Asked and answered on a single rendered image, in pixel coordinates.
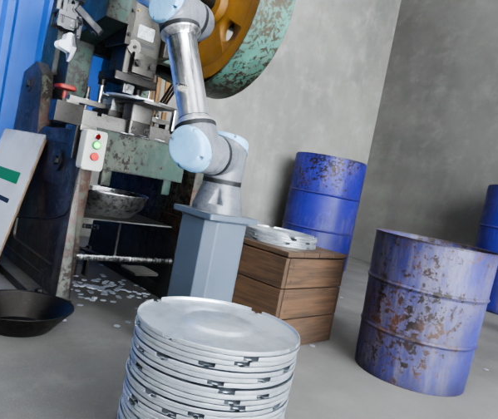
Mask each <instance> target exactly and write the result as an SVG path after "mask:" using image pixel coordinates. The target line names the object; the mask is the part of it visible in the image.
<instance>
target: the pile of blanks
mask: <svg viewBox="0 0 498 419"><path fill-rule="evenodd" d="M171 339H172V338H169V339H167V338H164V337H162V336H161V335H159V334H157V333H154V332H152V331H151V330H150V329H149V328H147V327H146V326H145V325H143V324H142V323H141V321H140V320H139V318H138V316H137V315H136V320H135V328H134V336H133V338H132V339H131V352H130V356H129V357H128V359H127V361H126V376H125V380H124V384H123V393H122V395H121V399H120V402H119V408H118V412H117V419H285V418H284V413H285V411H286V407H287V404H288V394H289V391H290V388H291V385H292V380H293V375H294V369H295V364H296V359H297V351H298V350H299V347H300V343H299V345H298V347H297V348H296V349H294V350H293V351H291V350H290V351H291V352H288V353H285V354H282V355H278V356H271V357H243V356H234V355H227V354H222V353H217V352H208V351H205V350H201V349H198V348H192V347H189V346H185V345H183V344H180V343H177V342H174V341H171Z"/></svg>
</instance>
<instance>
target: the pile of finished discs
mask: <svg viewBox="0 0 498 419"><path fill-rule="evenodd" d="M244 236H246V237H248V238H250V239H255V240H258V241H261V242H264V243H268V244H274V245H278V246H283V247H288V248H293V249H306V250H314V249H316V243H317V242H318V241H317V238H314V236H312V235H309V234H304V233H300V232H297V231H293V230H290V229H282V228H278V227H274V228H270V227H269V226H268V225H262V224H258V225H253V224H249V225H246V230H245V235H244Z"/></svg>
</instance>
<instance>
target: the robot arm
mask: <svg viewBox="0 0 498 419"><path fill-rule="evenodd" d="M85 1H86V0H56V5H55V10H54V11H53V12H52V19H53V17H56V18H55V19H56V21H55V22H53V24H52V20H51V26H50V27H52V28H55V29H57V30H59V31H61V32H67V33H65V34H63V35H62V39H61V40H59V41H55V43H54V45H55V47H56V48H58V49H59V50H61V51H63V52H65V53H66V60H67V62H69V61H70V60H71V59H72V58H73V56H74V54H75V51H76V48H77V45H78V42H79V40H80V36H81V30H82V24H83V25H84V26H85V27H86V28H87V29H88V30H89V31H90V33H91V34H92V35H93V36H94V37H99V36H100V35H101V34H102V33H103V30H102V29H101V27H100V26H99V25H98V24H97V23H96V22H95V21H94V20H93V19H92V18H91V16H90V15H89V14H88V13H87V12H86V11H85V10H84V8H83V7H82V6H81V5H85ZM135 1H137V2H138V3H140V4H141V5H143V6H145V7H147V8H149V15H150V18H151V19H152V20H153V21H154V22H156V23H158V24H159V29H160V38H161V39H162V40H163V41H164V42H166V43H167V47H168V53H169V59H170V69H171V75H172V80H173V86H174V91H175V101H176V107H177V112H178V118H179V120H178V122H177V123H176V124H175V131H174V132H173V133H172V135H171V136H172V138H171V139H170V142H169V151H170V156H171V158H172V160H173V161H174V162H175V163H176V164H177V165H178V166H179V167H180V168H181V169H184V170H188V171H189V172H194V173H202V174H204V176H203V181H202V184H201V186H200V188H199V190H198V192H197V194H196V196H195V198H194V199H193V202H192V206H191V207H192V208H194V209H197V210H203V211H206V212H210V213H215V214H223V215H228V216H235V217H241V215H242V208H241V195H240V188H241V184H242V179H243V175H244V167H245V163H246V159H247V156H248V148H249V144H248V142H247V140H245V139H244V138H242V137H240V136H237V135H234V134H231V133H229V132H225V131H217V126H216V121H215V119H213V118H212V117H210V114H209V109H208V104H207V99H206V94H205V84H204V79H203V73H202V68H201V63H200V54H199V48H198V43H197V42H201V41H204V40H205V39H206V38H207V37H209V36H210V34H211V33H212V31H213V30H214V15H213V13H212V12H211V10H210V8H209V7H208V6H207V5H206V4H204V3H203V2H201V1H200V0H135Z"/></svg>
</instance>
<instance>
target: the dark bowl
mask: <svg viewBox="0 0 498 419"><path fill-rule="evenodd" d="M74 311H75V307H74V305H73V304H72V303H71V302H69V301H67V300H66V299H64V298H60V297H58V296H55V295H52V294H49V293H41V292H36V291H29V290H19V289H0V335H2V336H7V337H14V338H29V337H36V336H40V335H43V334H45V333H48V332H49V331H50V330H52V329H53V328H54V327H56V326H57V325H58V324H59V323H60V322H61V321H63V320H64V319H65V318H67V317H68V316H70V315H71V314H73V313H74Z"/></svg>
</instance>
